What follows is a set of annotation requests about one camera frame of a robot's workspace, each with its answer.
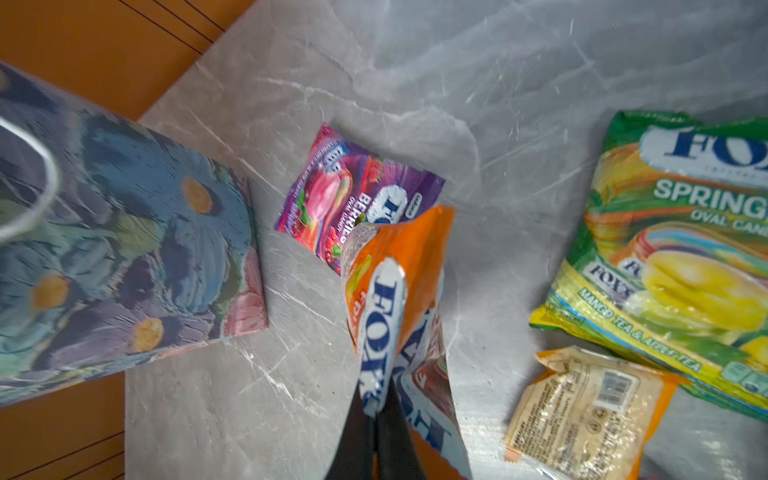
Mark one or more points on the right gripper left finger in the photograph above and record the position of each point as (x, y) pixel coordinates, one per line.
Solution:
(356, 450)

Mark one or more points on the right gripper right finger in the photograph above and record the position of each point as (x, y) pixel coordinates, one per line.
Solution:
(396, 457)

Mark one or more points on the orange Fox's candy bag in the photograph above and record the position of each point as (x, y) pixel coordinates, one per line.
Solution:
(393, 281)

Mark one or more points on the floral white paper bag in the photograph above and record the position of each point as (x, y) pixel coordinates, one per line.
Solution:
(119, 245)

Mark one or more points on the pink berries candy bag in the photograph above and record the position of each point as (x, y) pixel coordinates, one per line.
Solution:
(343, 185)

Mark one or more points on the green yellow Fox's candy bag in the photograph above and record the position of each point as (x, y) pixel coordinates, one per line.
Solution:
(668, 264)

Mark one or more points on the beige clear snack packet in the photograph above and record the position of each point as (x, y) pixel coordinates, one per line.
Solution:
(589, 416)

